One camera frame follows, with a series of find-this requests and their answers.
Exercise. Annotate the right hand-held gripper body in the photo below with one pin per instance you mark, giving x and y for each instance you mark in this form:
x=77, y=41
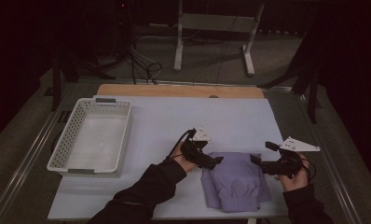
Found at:
x=283, y=163

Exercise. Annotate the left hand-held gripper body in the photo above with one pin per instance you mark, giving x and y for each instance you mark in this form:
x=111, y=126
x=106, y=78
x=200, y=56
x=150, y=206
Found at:
x=196, y=152

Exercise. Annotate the purple shorts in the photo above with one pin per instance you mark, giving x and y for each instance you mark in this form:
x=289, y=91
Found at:
x=236, y=183

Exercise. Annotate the white perforated plastic basket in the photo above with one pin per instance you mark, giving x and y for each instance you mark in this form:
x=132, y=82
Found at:
x=96, y=143

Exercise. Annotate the person's left hand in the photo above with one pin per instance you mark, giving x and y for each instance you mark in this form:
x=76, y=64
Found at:
x=182, y=161

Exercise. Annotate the person's right hand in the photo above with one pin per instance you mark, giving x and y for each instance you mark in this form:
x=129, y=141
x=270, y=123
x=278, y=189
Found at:
x=294, y=183

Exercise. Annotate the dark round table grommet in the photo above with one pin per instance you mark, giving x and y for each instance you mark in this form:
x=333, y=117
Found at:
x=213, y=96

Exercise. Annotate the black tripod stand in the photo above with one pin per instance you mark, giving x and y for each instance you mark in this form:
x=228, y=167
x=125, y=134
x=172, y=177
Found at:
x=312, y=99
x=56, y=84

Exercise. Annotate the dark equipment with red light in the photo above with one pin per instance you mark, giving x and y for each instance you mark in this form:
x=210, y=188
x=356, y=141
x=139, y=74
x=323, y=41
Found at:
x=123, y=18

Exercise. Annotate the white metal stand frame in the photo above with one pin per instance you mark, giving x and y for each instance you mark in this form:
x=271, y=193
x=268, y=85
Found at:
x=217, y=22

